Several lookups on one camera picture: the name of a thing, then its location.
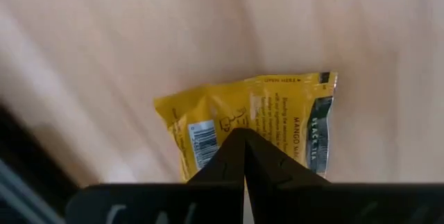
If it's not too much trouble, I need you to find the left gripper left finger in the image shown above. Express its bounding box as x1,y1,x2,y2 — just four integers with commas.
187,128,246,185

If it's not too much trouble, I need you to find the yellow tea packet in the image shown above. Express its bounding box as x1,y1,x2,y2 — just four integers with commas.
153,71,339,183

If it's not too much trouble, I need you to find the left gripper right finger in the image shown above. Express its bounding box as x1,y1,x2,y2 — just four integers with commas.
244,129,331,186

